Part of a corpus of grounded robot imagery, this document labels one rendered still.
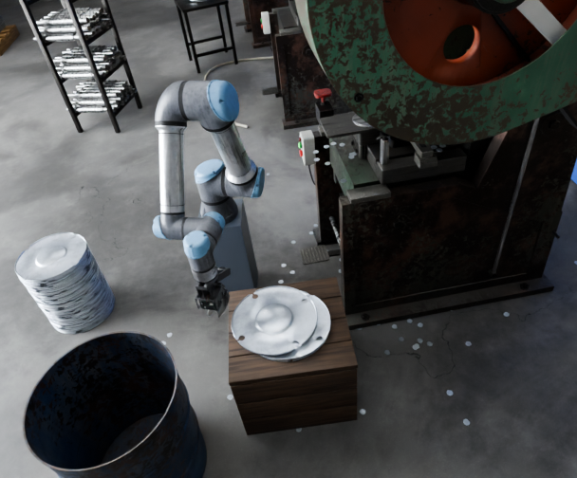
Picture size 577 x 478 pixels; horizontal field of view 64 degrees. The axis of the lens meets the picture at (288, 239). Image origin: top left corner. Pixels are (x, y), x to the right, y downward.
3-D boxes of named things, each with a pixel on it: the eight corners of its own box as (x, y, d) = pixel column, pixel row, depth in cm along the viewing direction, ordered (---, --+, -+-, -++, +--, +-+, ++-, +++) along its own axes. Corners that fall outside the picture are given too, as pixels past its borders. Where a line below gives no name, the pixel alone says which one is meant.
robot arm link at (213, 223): (192, 208, 148) (178, 230, 140) (224, 210, 146) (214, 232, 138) (197, 227, 153) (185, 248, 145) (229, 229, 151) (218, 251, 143)
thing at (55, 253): (50, 288, 180) (49, 287, 180) (0, 271, 191) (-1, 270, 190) (101, 241, 199) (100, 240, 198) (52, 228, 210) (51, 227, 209)
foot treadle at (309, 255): (304, 271, 206) (303, 264, 203) (300, 256, 214) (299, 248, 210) (431, 248, 210) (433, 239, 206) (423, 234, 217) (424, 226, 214)
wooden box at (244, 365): (246, 435, 164) (228, 383, 141) (244, 346, 193) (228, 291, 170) (358, 419, 165) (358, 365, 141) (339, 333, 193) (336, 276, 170)
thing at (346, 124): (328, 167, 170) (326, 135, 161) (321, 148, 180) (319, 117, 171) (395, 156, 171) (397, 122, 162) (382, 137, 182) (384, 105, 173)
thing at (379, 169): (381, 185, 159) (381, 171, 155) (347, 124, 193) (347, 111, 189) (465, 170, 161) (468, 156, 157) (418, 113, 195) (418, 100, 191)
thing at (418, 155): (419, 169, 154) (422, 141, 147) (402, 144, 166) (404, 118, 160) (437, 166, 154) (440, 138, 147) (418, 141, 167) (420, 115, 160)
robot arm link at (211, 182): (205, 184, 188) (198, 156, 179) (237, 185, 185) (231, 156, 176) (195, 202, 179) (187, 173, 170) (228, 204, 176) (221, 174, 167)
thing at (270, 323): (259, 372, 141) (259, 370, 141) (216, 313, 160) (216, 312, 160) (334, 324, 151) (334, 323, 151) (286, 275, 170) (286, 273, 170)
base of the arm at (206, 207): (199, 227, 183) (194, 207, 177) (203, 203, 195) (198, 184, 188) (236, 223, 183) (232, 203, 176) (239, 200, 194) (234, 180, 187)
